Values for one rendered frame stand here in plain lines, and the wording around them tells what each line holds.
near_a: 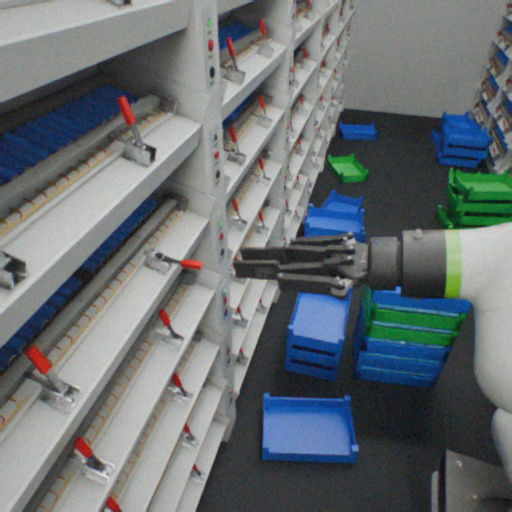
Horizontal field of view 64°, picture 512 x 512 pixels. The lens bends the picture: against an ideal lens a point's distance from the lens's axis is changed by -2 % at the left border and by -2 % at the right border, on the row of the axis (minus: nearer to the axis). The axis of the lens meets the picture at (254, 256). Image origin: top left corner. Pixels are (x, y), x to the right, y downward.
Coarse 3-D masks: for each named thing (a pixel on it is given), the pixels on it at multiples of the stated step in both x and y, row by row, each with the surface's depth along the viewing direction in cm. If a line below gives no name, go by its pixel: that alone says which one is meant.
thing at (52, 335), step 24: (168, 216) 79; (144, 240) 72; (120, 264) 65; (96, 288) 60; (72, 312) 56; (96, 312) 59; (48, 336) 53; (24, 360) 50; (48, 360) 52; (0, 384) 47; (0, 408) 47
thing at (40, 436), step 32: (160, 192) 84; (192, 192) 81; (192, 224) 81; (128, 288) 65; (160, 288) 67; (128, 320) 61; (96, 352) 56; (32, 384) 50; (96, 384) 53; (32, 416) 48; (64, 416) 49; (0, 448) 44; (32, 448) 45; (0, 480) 42; (32, 480) 44
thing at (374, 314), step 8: (368, 288) 145; (368, 296) 143; (368, 304) 141; (376, 304) 134; (368, 312) 139; (376, 312) 136; (384, 312) 136; (392, 312) 135; (400, 312) 135; (408, 312) 135; (376, 320) 139; (384, 320) 138; (392, 320) 137; (400, 320) 137; (408, 320) 136; (416, 320) 136; (424, 320) 135; (432, 320) 134; (440, 320) 134; (448, 320) 133; (456, 320) 133; (464, 320) 132; (440, 328) 136; (448, 328) 135; (456, 328) 135
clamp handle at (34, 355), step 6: (30, 348) 45; (36, 348) 46; (30, 354) 45; (36, 354) 46; (42, 354) 46; (30, 360) 46; (36, 360) 46; (42, 360) 46; (36, 366) 46; (42, 366) 46; (48, 366) 47; (42, 372) 46; (48, 372) 47; (54, 372) 48; (48, 378) 47; (54, 378) 48; (54, 384) 48; (60, 384) 49; (54, 390) 49; (60, 390) 48
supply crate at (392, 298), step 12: (396, 288) 139; (372, 300) 134; (384, 300) 133; (396, 300) 132; (408, 300) 131; (420, 300) 130; (432, 300) 130; (444, 300) 129; (456, 300) 128; (456, 312) 131
